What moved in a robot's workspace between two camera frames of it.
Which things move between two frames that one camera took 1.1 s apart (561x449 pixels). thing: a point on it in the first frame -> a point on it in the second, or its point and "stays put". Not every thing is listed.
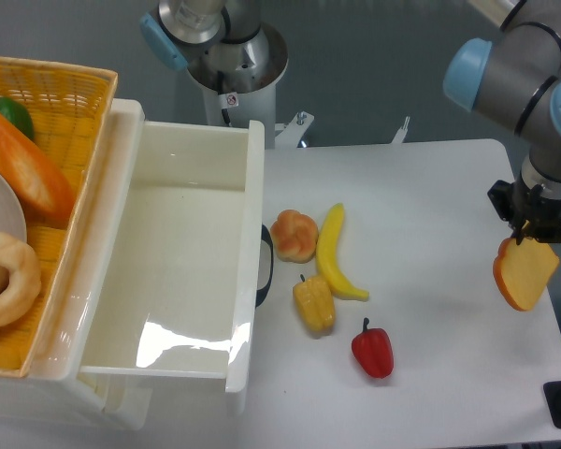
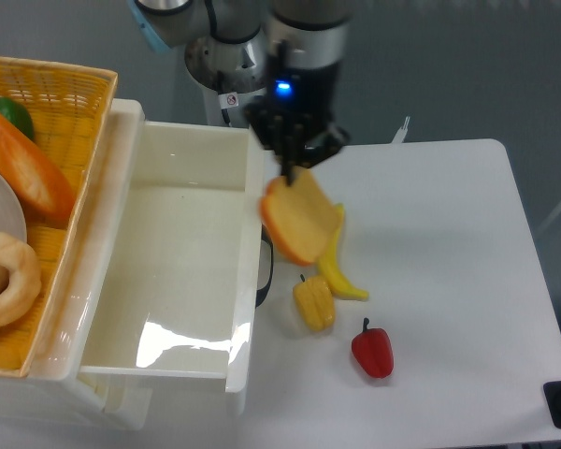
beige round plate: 1,210 stays put
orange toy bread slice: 524,270 -> 299,215
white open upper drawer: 179,293 stays put
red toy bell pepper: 373,349 stays put
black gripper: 530,212 -> 295,121
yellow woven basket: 68,105 stays put
